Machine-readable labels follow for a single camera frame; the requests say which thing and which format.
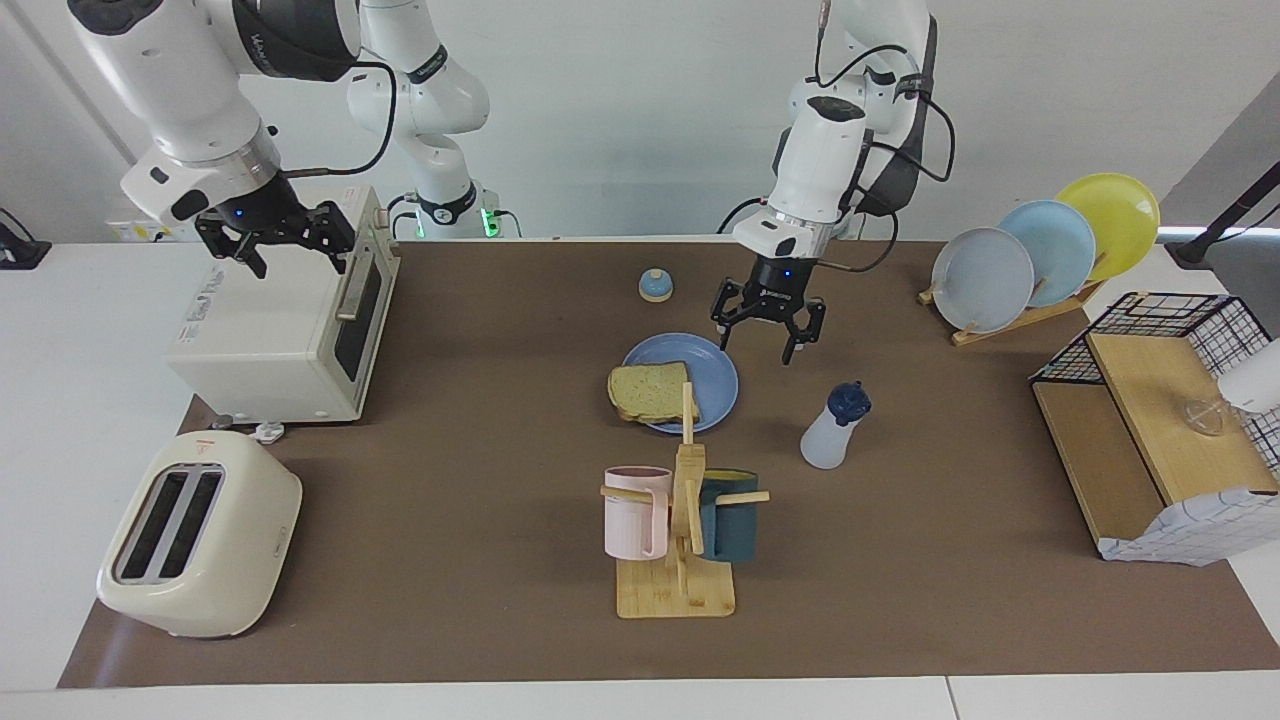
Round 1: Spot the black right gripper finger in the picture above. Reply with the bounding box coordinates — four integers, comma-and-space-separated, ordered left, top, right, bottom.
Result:
300, 200, 358, 276
195, 212, 269, 279

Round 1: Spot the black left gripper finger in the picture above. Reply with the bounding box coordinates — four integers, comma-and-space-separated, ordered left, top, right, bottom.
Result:
711, 280, 753, 351
782, 298, 827, 366

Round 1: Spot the squeeze bottle with blue cap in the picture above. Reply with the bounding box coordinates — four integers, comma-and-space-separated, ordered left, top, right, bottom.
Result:
800, 381, 873, 470

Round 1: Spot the bread slice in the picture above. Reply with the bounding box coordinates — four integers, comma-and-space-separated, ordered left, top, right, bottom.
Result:
607, 362, 701, 425

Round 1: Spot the blue round plate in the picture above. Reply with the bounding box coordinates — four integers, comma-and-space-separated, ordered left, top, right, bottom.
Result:
621, 332, 740, 435

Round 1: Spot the white plate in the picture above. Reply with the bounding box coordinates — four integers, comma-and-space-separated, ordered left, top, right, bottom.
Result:
931, 228, 1036, 334

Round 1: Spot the wooden plate rack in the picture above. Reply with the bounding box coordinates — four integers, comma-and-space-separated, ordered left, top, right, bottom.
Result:
918, 280, 1106, 348

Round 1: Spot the light blue plate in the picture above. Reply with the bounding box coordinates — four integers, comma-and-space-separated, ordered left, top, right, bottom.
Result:
997, 200, 1098, 309

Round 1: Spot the yellow plate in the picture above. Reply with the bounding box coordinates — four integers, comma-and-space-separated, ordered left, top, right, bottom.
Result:
1057, 172, 1161, 284

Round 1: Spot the cream toaster oven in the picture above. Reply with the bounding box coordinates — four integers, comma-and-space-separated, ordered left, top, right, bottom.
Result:
165, 185, 401, 424

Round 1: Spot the black device on table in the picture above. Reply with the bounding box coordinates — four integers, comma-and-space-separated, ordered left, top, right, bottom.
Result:
0, 208, 53, 271

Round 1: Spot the dark teal mug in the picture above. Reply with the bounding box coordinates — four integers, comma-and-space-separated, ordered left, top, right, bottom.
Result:
697, 470, 761, 563

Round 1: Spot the pink mug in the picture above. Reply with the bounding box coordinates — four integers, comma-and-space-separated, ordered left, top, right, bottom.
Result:
603, 466, 674, 561

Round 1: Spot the wooden mug tree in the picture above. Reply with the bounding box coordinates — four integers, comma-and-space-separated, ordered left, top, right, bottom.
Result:
600, 380, 771, 619

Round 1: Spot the brown table mat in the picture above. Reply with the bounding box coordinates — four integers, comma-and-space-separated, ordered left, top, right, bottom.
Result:
57, 240, 1280, 689

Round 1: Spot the cream two-slot toaster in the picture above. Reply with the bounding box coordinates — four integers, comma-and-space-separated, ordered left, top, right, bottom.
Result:
96, 432, 303, 639

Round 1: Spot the wooden shelf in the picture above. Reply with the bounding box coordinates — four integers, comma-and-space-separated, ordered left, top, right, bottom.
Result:
1030, 330, 1280, 546

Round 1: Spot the black stand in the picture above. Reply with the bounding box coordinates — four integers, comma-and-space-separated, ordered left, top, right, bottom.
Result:
1165, 160, 1280, 269

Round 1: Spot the clear glass cup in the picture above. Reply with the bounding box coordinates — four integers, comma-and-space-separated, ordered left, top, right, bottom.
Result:
1178, 395, 1229, 438

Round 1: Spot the white checkered cloth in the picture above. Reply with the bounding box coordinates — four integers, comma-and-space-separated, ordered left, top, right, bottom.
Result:
1097, 487, 1280, 568

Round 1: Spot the white cylinder object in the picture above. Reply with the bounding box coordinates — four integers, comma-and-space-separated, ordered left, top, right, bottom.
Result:
1215, 335, 1280, 413

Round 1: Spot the white wall power socket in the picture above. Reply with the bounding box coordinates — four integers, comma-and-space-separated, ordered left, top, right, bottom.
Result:
108, 193, 233, 244

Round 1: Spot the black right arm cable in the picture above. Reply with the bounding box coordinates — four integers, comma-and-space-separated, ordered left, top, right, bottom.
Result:
280, 58, 401, 181

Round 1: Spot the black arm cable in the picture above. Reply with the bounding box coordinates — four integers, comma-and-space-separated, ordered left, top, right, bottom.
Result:
815, 0, 958, 274
280, 58, 401, 181

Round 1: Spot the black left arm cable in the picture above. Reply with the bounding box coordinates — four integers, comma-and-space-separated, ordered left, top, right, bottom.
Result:
815, 0, 958, 274

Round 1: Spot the black wire basket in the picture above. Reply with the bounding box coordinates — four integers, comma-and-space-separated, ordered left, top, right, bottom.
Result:
1030, 292, 1280, 471

